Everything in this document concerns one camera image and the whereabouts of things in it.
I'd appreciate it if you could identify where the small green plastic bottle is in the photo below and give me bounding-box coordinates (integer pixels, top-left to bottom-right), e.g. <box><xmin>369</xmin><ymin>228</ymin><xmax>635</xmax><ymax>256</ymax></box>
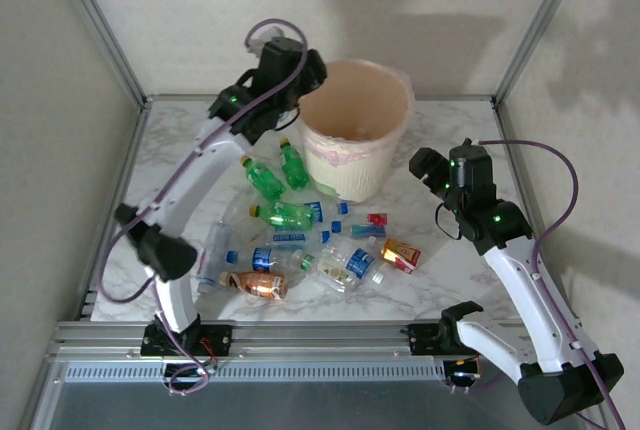
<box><xmin>239</xmin><ymin>154</ymin><xmax>287</xmax><ymax>201</ymax></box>
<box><xmin>277</xmin><ymin>137</ymin><xmax>315</xmax><ymax>192</ymax></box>

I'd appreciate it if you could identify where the orange juice carton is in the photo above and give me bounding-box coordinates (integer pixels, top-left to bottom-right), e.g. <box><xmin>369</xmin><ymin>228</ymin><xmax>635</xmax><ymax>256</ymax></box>
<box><xmin>380</xmin><ymin>237</ymin><xmax>422</xmax><ymax>275</ymax></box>

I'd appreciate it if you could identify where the teal blue carton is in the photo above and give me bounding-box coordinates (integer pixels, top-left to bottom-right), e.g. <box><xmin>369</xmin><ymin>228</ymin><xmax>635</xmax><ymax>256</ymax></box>
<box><xmin>349</xmin><ymin>223</ymin><xmax>388</xmax><ymax>241</ymax></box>

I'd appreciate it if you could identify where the clear bottle white cap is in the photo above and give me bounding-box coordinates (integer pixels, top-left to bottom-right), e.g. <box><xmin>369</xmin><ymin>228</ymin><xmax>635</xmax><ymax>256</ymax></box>
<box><xmin>324</xmin><ymin>242</ymin><xmax>387</xmax><ymax>287</ymax></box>

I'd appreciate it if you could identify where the large green plastic bottle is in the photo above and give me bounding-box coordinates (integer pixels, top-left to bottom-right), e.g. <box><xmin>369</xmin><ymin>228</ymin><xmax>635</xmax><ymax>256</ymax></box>
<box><xmin>248</xmin><ymin>201</ymin><xmax>321</xmax><ymax>230</ymax></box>

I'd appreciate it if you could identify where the clear bottle green cap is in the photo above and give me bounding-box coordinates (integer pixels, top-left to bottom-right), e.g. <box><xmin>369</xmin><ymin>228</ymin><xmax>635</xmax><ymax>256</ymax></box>
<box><xmin>298</xmin><ymin>249</ymin><xmax>354</xmax><ymax>297</ymax></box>

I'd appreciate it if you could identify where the crushed clear plastic bottle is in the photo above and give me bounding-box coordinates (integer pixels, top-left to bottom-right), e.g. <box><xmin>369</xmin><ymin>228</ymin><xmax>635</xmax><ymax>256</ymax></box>
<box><xmin>195</xmin><ymin>219</ymin><xmax>234</xmax><ymax>295</ymax></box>

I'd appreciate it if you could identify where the clear bottle dark blue label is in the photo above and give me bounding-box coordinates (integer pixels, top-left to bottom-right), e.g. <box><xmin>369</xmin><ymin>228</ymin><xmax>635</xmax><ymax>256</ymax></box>
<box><xmin>225</xmin><ymin>245</ymin><xmax>304</xmax><ymax>274</ymax></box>

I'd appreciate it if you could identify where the brown tea plastic bottle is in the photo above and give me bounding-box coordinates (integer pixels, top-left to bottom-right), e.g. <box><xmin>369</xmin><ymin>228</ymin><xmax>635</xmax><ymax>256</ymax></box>
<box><xmin>218</xmin><ymin>269</ymin><xmax>290</xmax><ymax>301</ymax></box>

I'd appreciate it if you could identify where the pink plastic bin liner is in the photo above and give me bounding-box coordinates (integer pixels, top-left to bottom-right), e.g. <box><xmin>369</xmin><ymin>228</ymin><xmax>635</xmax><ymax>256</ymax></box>
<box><xmin>297</xmin><ymin>58</ymin><xmax>419</xmax><ymax>201</ymax></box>

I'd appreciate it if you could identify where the beige ribbed plastic bin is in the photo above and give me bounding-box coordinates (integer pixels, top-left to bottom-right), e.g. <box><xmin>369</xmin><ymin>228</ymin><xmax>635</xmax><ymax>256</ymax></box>
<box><xmin>298</xmin><ymin>59</ymin><xmax>417</xmax><ymax>203</ymax></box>

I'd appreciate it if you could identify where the small lit circuit board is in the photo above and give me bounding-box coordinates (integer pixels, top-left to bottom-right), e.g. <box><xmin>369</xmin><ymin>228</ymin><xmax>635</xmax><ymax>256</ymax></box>
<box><xmin>446</xmin><ymin>357</ymin><xmax>485</xmax><ymax>387</ymax></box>

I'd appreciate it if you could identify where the grey metal sheet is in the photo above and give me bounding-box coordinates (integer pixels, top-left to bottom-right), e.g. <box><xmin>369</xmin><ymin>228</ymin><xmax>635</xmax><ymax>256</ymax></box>
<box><xmin>47</xmin><ymin>380</ymin><xmax>609</xmax><ymax>430</ymax></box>

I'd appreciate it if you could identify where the right gripper black loop cable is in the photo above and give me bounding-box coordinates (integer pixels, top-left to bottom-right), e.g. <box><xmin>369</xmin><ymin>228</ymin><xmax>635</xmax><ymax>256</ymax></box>
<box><xmin>433</xmin><ymin>202</ymin><xmax>465</xmax><ymax>242</ymax></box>

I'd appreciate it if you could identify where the gripper black loop cable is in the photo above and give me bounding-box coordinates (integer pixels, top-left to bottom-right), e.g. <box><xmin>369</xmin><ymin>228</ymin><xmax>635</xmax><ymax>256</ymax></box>
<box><xmin>272</xmin><ymin>107</ymin><xmax>302</xmax><ymax>132</ymax></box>
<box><xmin>433</xmin><ymin>202</ymin><xmax>465</xmax><ymax>242</ymax></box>

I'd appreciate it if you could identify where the left gripper black loop cable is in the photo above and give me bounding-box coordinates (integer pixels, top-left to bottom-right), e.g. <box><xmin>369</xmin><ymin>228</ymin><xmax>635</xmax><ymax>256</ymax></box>
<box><xmin>272</xmin><ymin>107</ymin><xmax>302</xmax><ymax>132</ymax></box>

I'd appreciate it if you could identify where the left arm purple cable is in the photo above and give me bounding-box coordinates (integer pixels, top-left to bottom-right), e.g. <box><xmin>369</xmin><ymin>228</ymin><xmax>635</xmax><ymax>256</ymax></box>
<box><xmin>97</xmin><ymin>18</ymin><xmax>309</xmax><ymax>396</ymax></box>

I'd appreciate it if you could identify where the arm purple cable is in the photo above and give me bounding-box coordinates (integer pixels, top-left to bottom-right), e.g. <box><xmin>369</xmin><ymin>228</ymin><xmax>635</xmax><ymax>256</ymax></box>
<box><xmin>97</xmin><ymin>18</ymin><xmax>309</xmax><ymax>396</ymax></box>
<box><xmin>477</xmin><ymin>138</ymin><xmax>629</xmax><ymax>430</ymax></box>

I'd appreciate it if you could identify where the aluminium side frame rail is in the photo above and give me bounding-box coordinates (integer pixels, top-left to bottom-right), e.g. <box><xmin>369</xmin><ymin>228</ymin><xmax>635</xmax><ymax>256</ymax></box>
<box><xmin>494</xmin><ymin>99</ymin><xmax>559</xmax><ymax>324</ymax></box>
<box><xmin>79</xmin><ymin>99</ymin><xmax>154</xmax><ymax>324</ymax></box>

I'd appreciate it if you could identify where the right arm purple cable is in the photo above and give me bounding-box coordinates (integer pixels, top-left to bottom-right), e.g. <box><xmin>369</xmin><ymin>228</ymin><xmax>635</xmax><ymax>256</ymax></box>
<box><xmin>477</xmin><ymin>138</ymin><xmax>629</xmax><ymax>430</ymax></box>

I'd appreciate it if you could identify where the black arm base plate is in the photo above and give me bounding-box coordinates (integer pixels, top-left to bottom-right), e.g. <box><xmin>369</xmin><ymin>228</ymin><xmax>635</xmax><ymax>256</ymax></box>
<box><xmin>141</xmin><ymin>323</ymin><xmax>234</xmax><ymax>357</ymax></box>
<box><xmin>407</xmin><ymin>322</ymin><xmax>481</xmax><ymax>356</ymax></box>

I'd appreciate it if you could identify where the aluminium frame post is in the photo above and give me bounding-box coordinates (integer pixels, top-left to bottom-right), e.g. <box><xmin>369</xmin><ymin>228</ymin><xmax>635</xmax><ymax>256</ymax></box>
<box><xmin>47</xmin><ymin>0</ymin><xmax>151</xmax><ymax>109</ymax></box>
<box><xmin>492</xmin><ymin>0</ymin><xmax>591</xmax><ymax>106</ymax></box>

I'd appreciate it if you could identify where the aluminium front mounting rail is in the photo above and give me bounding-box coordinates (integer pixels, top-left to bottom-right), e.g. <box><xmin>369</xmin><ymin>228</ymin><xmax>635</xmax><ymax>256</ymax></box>
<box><xmin>49</xmin><ymin>318</ymin><xmax>586</xmax><ymax>362</ymax></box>

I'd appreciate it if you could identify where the grey slotted cable duct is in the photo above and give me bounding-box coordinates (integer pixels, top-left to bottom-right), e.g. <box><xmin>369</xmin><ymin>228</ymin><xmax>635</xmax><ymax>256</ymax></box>
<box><xmin>62</xmin><ymin>360</ymin><xmax>449</xmax><ymax>385</ymax></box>

